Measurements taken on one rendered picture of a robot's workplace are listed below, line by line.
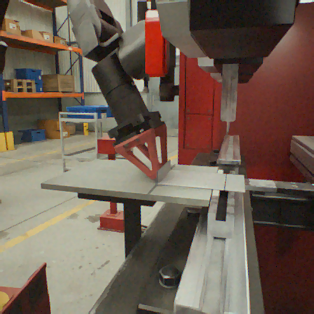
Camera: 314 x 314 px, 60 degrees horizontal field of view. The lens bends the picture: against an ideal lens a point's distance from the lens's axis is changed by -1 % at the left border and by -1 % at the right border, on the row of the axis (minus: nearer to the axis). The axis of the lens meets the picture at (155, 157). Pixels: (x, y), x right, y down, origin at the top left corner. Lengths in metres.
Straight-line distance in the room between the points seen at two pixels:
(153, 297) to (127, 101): 0.28
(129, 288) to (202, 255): 0.15
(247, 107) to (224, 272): 1.06
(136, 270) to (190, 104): 0.97
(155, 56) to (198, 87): 1.02
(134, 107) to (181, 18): 0.26
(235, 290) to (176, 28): 0.22
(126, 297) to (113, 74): 0.32
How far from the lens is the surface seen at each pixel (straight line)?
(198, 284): 0.27
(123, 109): 0.44
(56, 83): 8.28
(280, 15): 0.20
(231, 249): 0.33
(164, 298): 0.36
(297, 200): 0.92
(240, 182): 0.45
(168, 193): 0.39
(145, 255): 0.49
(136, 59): 0.43
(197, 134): 1.31
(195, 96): 1.30
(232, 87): 0.39
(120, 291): 0.42
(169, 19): 0.21
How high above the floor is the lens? 1.13
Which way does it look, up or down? 12 degrees down
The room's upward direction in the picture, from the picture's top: straight up
